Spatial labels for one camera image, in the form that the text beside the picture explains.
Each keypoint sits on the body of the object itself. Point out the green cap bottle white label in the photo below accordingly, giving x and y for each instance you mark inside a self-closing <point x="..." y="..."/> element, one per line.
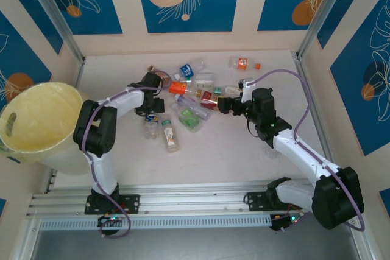
<point x="230" y="90"/>

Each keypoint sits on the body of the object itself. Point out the amber tea bottle red label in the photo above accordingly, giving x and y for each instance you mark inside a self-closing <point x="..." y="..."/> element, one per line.
<point x="208" y="97"/>

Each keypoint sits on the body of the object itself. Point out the small bottle blue yellow label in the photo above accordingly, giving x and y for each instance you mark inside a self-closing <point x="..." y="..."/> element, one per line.
<point x="150" y="127"/>

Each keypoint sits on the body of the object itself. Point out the orange label bottle tan cap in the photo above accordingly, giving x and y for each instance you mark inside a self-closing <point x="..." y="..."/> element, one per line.
<point x="178" y="88"/>

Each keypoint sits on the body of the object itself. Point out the long clear bottle white label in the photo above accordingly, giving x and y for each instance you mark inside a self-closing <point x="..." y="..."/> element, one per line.
<point x="170" y="135"/>

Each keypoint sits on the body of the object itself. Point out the clear bottle white green label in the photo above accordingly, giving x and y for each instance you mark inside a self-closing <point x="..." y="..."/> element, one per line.
<point x="203" y="82"/>

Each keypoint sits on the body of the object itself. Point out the purple tinted clear bottle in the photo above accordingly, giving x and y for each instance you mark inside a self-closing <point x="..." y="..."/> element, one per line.
<point x="195" y="108"/>

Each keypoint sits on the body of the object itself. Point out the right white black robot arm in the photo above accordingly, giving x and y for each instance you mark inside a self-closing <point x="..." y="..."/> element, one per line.
<point x="304" y="153"/>

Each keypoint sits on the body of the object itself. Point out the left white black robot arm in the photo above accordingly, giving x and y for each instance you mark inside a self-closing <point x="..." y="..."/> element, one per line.
<point x="103" y="168"/>

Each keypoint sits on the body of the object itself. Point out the cream plastic bin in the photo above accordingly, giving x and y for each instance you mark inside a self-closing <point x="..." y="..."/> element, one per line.
<point x="61" y="156"/>

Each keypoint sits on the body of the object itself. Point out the brown drink bottle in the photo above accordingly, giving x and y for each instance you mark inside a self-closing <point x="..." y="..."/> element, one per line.
<point x="167" y="81"/>

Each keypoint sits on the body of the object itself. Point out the clear bottle blue label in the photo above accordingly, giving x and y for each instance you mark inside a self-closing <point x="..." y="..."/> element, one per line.
<point x="186" y="69"/>

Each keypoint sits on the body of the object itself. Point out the clear bottle orange label orange cap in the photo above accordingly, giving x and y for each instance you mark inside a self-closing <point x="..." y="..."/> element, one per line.
<point x="242" y="63"/>

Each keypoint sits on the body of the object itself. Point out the small control circuit board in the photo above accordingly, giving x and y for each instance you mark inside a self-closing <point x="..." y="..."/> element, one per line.
<point x="111" y="219"/>
<point x="278" y="223"/>

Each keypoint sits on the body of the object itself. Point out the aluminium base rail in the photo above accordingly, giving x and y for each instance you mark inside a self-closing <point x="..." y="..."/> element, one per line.
<point x="195" y="196"/>

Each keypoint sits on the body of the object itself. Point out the aluminium frame post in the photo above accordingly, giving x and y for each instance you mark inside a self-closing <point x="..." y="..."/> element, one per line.
<point x="367" y="251"/>
<point x="52" y="7"/>
<point x="326" y="7"/>
<point x="26" y="241"/>

